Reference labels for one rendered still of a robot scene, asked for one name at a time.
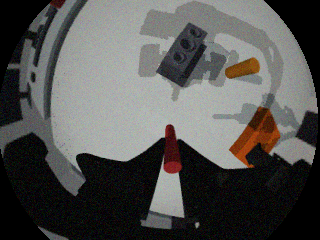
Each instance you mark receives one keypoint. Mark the dark red peg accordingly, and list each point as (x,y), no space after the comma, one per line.
(171,162)

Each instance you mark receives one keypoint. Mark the dark brown cylinder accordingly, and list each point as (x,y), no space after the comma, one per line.
(246,68)

